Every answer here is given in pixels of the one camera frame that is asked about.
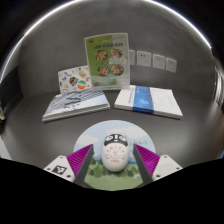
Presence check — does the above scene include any round landscape-print mouse pad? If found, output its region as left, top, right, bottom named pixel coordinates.
left=72, top=119, right=157, bottom=192

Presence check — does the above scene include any green standing sign card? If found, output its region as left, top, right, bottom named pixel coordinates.
left=83, top=32, right=131, bottom=92

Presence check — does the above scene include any small white sticker card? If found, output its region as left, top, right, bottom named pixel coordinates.
left=57, top=65, right=93, bottom=96

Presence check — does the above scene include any white book with blue band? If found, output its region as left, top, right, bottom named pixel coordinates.
left=114, top=84, right=184, bottom=120

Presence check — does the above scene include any grey striped book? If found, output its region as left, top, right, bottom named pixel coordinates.
left=41, top=89, right=111, bottom=123

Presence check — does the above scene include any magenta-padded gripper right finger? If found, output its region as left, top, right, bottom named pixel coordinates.
left=132, top=143, right=184, bottom=186

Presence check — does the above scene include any white panda computer mouse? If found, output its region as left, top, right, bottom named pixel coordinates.
left=101, top=131, right=130, bottom=173

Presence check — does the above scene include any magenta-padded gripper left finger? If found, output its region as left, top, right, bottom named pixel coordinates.
left=43, top=143, right=96, bottom=188

